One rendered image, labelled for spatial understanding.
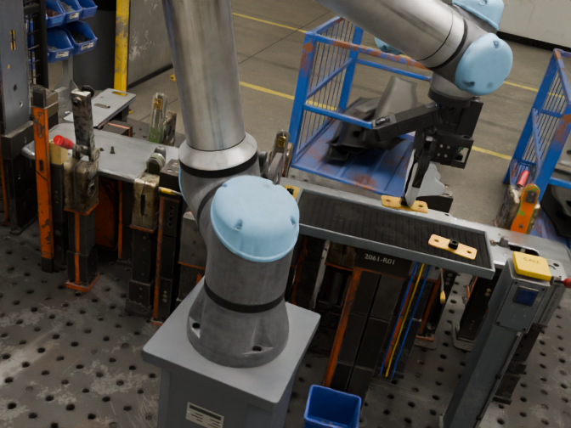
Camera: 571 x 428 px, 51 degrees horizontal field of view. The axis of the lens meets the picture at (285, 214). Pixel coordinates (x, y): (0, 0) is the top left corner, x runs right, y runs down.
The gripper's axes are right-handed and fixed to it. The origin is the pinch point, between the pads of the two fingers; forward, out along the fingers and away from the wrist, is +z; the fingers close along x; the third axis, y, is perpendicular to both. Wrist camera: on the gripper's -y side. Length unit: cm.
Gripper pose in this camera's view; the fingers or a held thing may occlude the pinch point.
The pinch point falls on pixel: (406, 196)
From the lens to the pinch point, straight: 110.4
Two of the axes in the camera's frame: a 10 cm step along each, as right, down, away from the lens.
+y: 9.8, 1.7, 0.2
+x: 0.7, -5.0, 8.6
